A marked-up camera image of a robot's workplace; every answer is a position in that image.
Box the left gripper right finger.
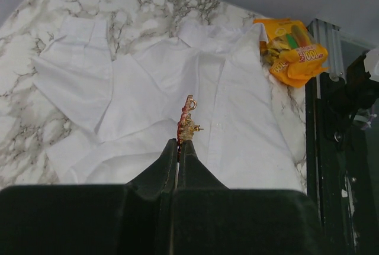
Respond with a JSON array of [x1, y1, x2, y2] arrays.
[[155, 141, 326, 254]]

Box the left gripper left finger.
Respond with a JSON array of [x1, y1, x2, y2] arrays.
[[1, 139, 177, 254]]

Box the red gold brooch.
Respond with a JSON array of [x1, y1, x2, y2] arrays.
[[176, 95, 203, 152]]

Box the white shirt garment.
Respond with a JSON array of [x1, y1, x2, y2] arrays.
[[31, 17, 303, 191]]

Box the orange snack bag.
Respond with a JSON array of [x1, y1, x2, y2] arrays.
[[253, 18, 328, 88]]

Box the aluminium extrusion rail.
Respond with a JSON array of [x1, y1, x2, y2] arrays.
[[306, 19, 345, 103]]

